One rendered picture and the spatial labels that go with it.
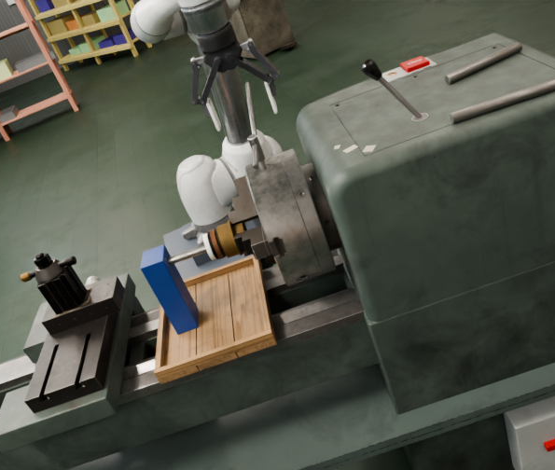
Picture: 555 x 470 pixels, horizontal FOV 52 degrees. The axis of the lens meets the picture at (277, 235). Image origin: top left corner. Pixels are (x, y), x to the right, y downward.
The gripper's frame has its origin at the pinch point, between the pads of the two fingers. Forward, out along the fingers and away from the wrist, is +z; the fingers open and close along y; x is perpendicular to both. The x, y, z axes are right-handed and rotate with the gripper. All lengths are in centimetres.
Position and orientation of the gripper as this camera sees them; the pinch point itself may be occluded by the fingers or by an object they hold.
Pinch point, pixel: (245, 115)
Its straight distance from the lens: 130.2
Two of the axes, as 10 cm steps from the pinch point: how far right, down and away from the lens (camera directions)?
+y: -9.5, 2.6, 1.5
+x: 0.5, 6.1, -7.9
